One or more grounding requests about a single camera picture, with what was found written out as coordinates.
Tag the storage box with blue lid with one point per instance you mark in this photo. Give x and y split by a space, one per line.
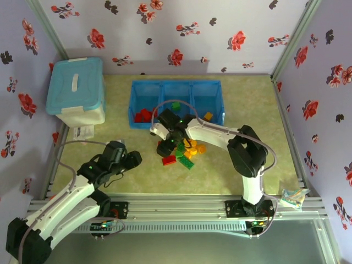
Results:
74 82

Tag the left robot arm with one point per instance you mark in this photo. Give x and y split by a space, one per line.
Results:
68 192

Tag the yellow round lego piece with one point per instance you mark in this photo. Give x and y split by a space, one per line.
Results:
193 143

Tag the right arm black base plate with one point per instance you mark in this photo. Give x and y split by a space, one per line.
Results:
233 209

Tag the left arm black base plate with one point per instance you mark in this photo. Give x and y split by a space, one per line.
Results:
121 210

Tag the clear plastic bag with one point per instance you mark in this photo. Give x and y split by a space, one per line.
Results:
292 200

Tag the aluminium corner post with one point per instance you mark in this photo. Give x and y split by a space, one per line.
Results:
297 35
46 27

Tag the blue three-compartment bin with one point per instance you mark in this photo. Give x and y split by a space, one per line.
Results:
145 90

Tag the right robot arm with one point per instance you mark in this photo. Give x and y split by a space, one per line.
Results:
247 154

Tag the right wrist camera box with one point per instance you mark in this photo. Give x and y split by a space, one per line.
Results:
134 160

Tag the aluminium frame rails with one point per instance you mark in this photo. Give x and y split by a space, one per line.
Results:
176 209

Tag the white paper label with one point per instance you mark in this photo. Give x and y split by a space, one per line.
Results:
83 132

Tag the yellow lego brick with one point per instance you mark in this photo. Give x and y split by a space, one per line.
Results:
188 156
201 149
191 151
208 116

